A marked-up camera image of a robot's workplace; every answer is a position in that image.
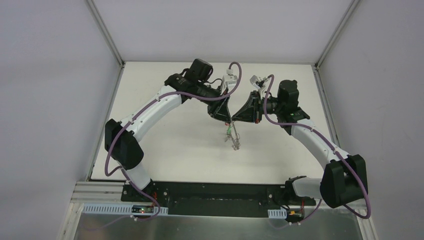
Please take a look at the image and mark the green headed key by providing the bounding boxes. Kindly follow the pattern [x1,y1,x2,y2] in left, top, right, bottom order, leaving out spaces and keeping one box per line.
[226,125,232,138]

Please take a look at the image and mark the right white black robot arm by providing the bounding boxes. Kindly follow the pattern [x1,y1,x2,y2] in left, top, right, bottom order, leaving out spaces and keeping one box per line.
[232,76,368,208]

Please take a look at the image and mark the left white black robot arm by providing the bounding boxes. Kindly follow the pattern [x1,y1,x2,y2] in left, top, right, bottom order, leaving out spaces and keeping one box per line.
[104,58,242,203]

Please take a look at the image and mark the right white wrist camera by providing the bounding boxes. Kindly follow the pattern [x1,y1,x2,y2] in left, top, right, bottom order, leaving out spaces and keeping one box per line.
[249,75,269,95]

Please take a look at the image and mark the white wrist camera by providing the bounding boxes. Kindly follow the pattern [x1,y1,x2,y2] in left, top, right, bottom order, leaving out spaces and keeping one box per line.
[220,68,239,95]
[249,75,269,95]

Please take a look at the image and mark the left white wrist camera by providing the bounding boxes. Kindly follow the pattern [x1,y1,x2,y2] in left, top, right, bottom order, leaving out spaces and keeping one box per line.
[220,68,239,95]

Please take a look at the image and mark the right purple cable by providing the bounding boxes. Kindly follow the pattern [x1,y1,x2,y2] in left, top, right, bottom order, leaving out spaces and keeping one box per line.
[262,74,372,229]

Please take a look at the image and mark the purple cable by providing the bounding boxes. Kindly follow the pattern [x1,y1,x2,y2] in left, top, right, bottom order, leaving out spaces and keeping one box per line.
[104,61,243,222]
[262,74,372,229]

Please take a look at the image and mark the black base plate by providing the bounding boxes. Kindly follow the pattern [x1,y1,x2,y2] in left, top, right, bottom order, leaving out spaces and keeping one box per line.
[120,181,316,222]

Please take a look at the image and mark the right white cable duct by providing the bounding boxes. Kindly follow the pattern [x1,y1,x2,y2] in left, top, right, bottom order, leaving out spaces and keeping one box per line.
[267,208,287,220]

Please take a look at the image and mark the white cable duct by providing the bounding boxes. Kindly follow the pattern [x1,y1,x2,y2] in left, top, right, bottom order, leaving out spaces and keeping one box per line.
[82,203,169,216]
[267,208,287,220]

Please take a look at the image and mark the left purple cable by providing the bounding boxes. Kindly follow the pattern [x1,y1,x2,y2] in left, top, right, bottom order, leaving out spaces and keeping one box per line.
[104,61,243,222]

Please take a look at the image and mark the aluminium frame rail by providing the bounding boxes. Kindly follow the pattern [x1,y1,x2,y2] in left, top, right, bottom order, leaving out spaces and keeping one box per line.
[70,181,369,210]

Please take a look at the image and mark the left white cable duct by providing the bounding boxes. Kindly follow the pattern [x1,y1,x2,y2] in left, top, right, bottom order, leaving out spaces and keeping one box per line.
[82,203,169,216]

